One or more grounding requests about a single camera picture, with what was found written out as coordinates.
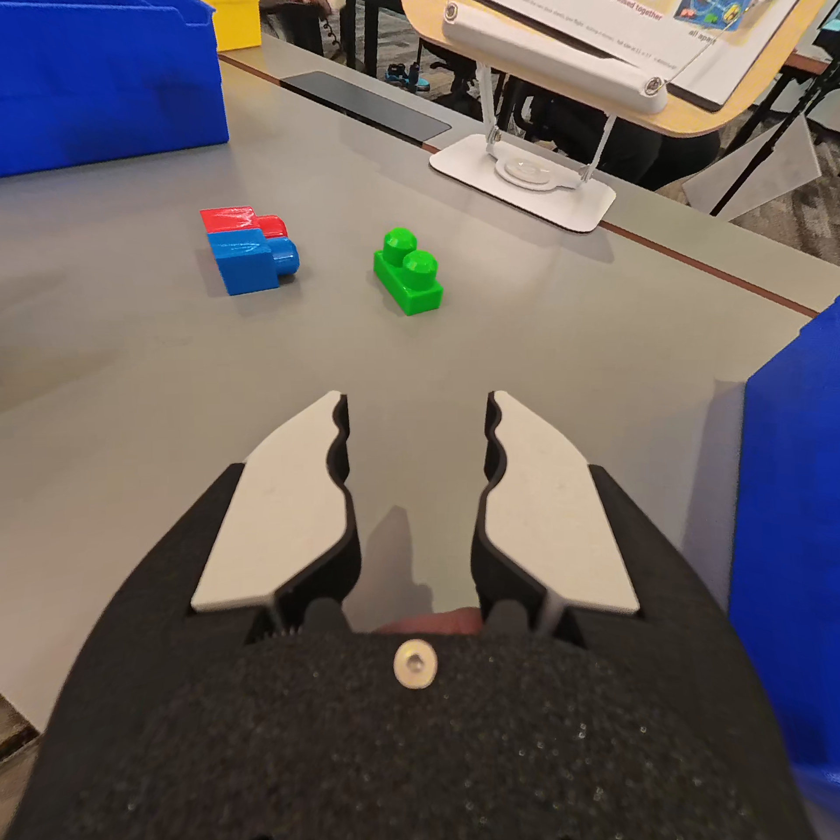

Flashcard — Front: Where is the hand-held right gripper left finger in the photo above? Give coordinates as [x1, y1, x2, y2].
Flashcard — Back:
[191, 390, 363, 616]

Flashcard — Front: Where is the red toy building block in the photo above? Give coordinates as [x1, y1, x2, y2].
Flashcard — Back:
[200, 206, 290, 241]

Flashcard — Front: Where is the printed instruction sheet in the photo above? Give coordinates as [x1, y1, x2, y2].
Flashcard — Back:
[499, 0, 795, 109]

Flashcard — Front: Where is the green two-stud toy block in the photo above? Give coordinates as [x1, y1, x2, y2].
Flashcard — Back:
[374, 227, 445, 316]

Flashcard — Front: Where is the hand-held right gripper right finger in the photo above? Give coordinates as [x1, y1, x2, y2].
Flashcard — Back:
[472, 390, 643, 619]

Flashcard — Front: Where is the white angled panel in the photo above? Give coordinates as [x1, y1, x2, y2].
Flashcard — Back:
[716, 112, 821, 217]

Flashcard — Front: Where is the wooden display board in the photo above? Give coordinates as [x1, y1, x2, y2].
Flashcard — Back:
[401, 0, 840, 136]

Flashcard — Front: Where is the blue plastic bin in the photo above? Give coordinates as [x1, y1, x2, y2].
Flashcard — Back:
[0, 0, 231, 178]
[729, 300, 840, 815]

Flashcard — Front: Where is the yellow plastic bin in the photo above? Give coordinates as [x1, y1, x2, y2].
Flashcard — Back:
[204, 0, 263, 51]

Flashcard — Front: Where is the blue toy building block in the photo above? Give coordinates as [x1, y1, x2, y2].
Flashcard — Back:
[208, 234, 300, 296]

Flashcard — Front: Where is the black flat panel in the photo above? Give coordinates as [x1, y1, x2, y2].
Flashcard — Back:
[280, 73, 451, 145]

